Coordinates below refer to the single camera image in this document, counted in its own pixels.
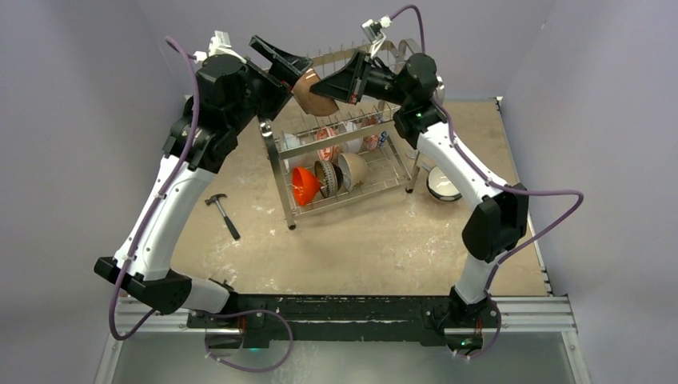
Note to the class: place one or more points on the black hammer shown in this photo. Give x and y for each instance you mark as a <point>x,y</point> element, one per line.
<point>216,200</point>

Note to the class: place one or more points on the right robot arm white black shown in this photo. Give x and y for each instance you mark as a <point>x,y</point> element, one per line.
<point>498,217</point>

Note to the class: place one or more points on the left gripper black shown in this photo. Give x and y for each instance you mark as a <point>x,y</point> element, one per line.
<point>285,67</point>

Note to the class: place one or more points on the beige bowl dark patterned outside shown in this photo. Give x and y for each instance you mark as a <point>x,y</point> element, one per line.
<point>330,177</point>

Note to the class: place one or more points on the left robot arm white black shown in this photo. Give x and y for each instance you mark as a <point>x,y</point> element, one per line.
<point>228,93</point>

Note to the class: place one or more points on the stainless steel dish rack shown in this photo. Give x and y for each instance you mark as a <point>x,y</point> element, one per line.
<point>326,138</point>

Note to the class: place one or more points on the orange diamond pattern bowl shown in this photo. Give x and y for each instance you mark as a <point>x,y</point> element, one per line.
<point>374,141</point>

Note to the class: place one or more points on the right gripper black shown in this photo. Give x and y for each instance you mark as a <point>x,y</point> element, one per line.
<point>361,78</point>

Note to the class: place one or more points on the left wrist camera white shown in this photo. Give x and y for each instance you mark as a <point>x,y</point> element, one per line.
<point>218,44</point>

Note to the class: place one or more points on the white bowl teal outside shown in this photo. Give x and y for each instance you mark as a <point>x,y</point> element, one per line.
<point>440,187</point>

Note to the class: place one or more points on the beige bowl brown rim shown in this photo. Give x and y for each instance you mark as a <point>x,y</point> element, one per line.
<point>310,103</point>

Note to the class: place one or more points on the white bowl brown outside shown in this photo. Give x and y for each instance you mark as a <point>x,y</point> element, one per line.
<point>354,169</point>

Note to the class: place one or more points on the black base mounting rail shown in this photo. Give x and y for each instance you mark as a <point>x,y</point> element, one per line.
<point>260,319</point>

